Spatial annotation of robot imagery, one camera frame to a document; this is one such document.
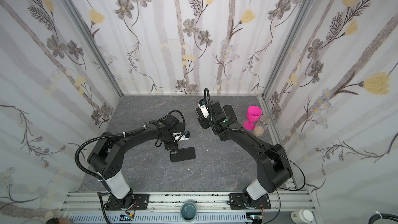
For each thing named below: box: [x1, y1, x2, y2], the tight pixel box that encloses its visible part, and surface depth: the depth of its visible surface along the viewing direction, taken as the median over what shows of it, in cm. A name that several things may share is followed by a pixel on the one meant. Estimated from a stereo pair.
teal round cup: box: [180, 201, 198, 222], surface depth 72 cm
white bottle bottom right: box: [290, 208, 315, 224], surface depth 65 cm
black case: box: [169, 146, 196, 163], surface depth 92 cm
